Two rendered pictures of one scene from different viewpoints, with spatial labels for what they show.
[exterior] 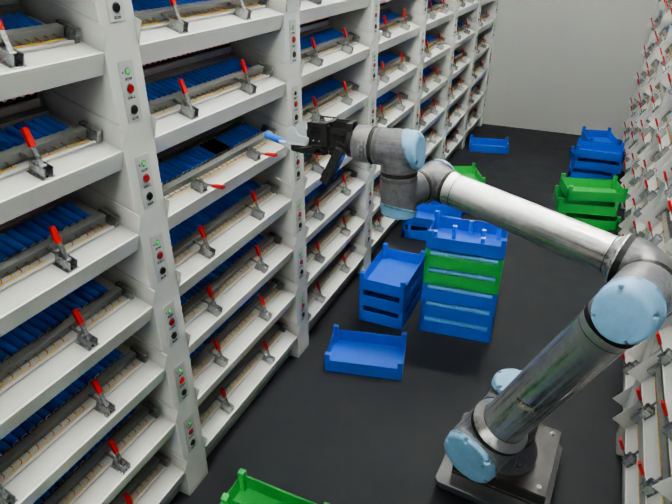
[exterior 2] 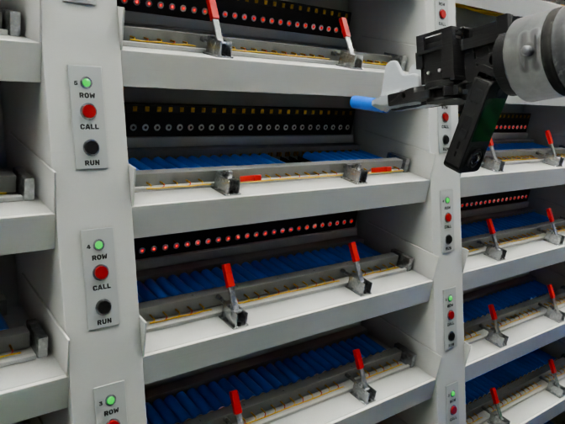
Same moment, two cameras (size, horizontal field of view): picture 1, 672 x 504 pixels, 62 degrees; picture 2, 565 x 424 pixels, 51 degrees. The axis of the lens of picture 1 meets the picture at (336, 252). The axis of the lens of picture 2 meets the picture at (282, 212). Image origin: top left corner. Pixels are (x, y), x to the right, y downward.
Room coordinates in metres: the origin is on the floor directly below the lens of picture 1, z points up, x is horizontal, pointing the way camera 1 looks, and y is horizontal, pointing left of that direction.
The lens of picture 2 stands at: (0.63, -0.11, 0.93)
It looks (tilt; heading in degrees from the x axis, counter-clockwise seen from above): 5 degrees down; 27
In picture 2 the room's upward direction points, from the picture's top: 3 degrees counter-clockwise
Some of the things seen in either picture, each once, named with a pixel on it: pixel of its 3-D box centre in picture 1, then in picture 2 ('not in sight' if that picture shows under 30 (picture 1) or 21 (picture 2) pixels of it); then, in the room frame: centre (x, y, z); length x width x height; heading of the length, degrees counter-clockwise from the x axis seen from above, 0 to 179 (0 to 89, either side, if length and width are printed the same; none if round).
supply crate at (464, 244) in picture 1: (468, 233); not in sight; (1.98, -0.53, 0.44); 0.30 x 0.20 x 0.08; 72
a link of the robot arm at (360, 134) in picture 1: (363, 144); (539, 56); (1.31, -0.07, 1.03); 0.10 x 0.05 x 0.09; 154
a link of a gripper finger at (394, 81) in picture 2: (292, 137); (393, 84); (1.38, 0.11, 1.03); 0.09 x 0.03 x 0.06; 68
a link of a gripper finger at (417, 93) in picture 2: (308, 147); (420, 94); (1.36, 0.07, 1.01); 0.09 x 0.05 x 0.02; 68
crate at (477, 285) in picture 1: (463, 268); not in sight; (1.98, -0.53, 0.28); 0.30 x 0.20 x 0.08; 72
